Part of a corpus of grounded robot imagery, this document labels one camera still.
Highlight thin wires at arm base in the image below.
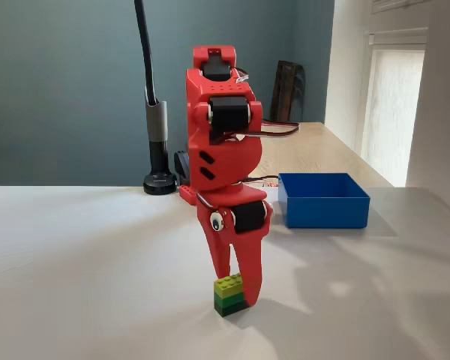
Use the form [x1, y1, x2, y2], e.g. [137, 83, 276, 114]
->
[245, 174, 283, 189]

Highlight white window blind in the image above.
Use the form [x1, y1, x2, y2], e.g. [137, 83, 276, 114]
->
[359, 26, 430, 188]

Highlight black table clamp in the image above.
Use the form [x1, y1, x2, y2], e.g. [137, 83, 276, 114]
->
[172, 149, 191, 188]

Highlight black red white servo cable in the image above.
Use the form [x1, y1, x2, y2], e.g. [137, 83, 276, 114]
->
[232, 118, 302, 140]

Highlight green lego block stack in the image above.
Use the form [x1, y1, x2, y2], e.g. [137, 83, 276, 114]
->
[213, 272, 251, 319]

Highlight black gooseneck camera stand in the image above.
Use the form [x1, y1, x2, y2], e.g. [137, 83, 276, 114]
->
[133, 0, 179, 196]

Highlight dark wooden object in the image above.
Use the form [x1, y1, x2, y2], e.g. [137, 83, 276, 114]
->
[268, 59, 307, 123]

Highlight blue box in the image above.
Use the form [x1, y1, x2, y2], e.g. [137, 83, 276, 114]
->
[277, 172, 372, 230]

